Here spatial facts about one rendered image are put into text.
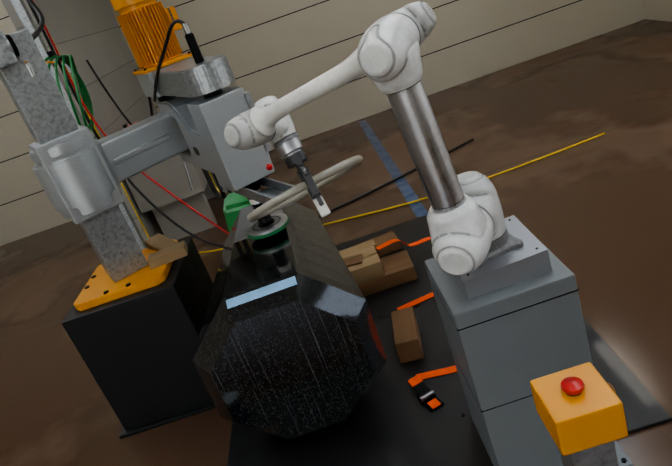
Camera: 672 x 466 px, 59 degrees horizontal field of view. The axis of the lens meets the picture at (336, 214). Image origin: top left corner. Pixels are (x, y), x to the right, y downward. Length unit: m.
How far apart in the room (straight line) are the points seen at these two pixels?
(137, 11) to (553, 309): 2.38
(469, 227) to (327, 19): 6.01
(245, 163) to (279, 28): 4.90
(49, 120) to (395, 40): 2.00
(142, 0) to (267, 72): 4.43
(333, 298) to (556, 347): 0.92
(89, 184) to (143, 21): 0.87
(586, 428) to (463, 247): 0.72
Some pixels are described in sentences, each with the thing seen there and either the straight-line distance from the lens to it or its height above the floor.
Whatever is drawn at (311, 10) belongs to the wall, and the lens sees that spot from 7.55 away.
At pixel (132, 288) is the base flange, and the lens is 3.18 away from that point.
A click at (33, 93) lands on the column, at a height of 1.78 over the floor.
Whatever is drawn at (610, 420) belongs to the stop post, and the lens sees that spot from 1.17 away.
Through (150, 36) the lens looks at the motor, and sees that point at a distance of 3.32.
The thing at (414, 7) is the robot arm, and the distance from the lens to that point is 1.73.
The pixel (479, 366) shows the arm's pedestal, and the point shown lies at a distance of 2.06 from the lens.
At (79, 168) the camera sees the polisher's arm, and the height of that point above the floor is 1.40.
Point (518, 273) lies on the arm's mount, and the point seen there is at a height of 0.83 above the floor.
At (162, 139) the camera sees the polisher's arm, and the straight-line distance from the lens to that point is 3.29.
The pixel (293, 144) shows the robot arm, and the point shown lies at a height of 1.39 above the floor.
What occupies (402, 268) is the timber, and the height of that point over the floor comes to 0.11.
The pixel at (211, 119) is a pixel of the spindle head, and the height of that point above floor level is 1.45.
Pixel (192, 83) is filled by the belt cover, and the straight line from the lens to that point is 2.69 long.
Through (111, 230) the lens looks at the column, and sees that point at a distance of 3.25.
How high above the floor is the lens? 1.88
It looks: 22 degrees down
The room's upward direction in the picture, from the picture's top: 20 degrees counter-clockwise
